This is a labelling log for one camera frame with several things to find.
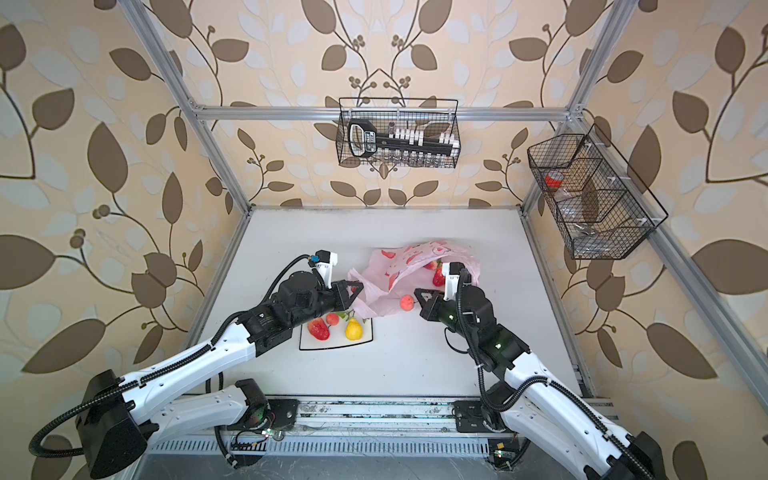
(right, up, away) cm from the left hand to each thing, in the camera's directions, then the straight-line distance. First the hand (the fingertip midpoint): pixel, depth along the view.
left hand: (366, 284), depth 73 cm
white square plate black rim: (-10, -18, +14) cm, 25 cm away
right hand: (+12, -3, +1) cm, 13 cm away
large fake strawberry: (-15, -15, +12) cm, 24 cm away
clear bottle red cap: (+54, +29, +15) cm, 63 cm away
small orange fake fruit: (+10, -4, 0) cm, 11 cm away
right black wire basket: (+60, +22, +5) cm, 64 cm away
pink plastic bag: (+6, +2, +12) cm, 14 cm away
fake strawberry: (+22, -2, +26) cm, 34 cm away
